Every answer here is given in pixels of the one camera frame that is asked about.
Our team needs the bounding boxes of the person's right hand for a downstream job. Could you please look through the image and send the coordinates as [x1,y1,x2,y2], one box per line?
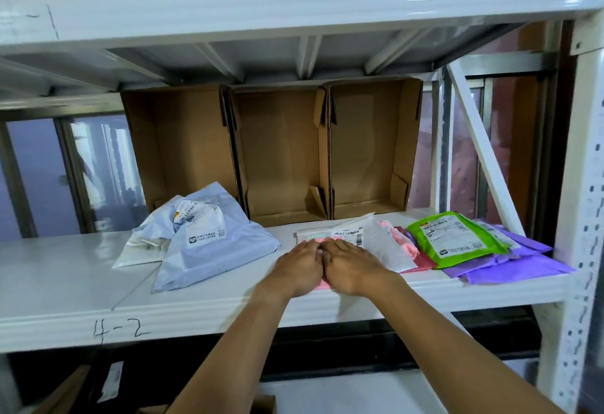
[320,238,403,296]

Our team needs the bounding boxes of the person's left hand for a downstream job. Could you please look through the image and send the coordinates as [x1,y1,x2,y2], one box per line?
[254,238,327,299]

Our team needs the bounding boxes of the small pink packet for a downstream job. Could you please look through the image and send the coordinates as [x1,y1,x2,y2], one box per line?
[296,231,337,292]

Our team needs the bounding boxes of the red mailer bag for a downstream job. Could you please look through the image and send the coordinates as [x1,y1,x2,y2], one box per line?
[394,226,439,274]

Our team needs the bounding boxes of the green mailer bag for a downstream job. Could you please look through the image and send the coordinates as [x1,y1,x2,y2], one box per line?
[406,211,512,270]

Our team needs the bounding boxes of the large grey-blue mailer bag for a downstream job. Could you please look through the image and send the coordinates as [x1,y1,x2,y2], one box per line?
[152,181,282,292]

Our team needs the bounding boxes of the purple mailer bag front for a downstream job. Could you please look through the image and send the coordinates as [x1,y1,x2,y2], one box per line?
[443,219,554,279]

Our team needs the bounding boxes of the person's right forearm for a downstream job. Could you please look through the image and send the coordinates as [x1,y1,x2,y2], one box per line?
[372,276,567,414]

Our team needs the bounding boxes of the person's left forearm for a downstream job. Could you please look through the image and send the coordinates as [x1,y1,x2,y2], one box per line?
[167,286,293,414]

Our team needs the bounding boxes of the white metal shelf rack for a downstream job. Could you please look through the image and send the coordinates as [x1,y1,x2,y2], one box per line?
[0,0,604,414]

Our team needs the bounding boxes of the open brown cardboard box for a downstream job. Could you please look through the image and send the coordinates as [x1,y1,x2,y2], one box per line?
[120,83,245,215]
[228,87,330,228]
[325,77,424,220]

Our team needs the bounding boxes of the black package with white label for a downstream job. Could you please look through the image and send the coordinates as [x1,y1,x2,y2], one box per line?
[82,359,138,410]

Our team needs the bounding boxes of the metal window frame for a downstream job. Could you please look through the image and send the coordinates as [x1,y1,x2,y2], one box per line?
[0,114,148,240]

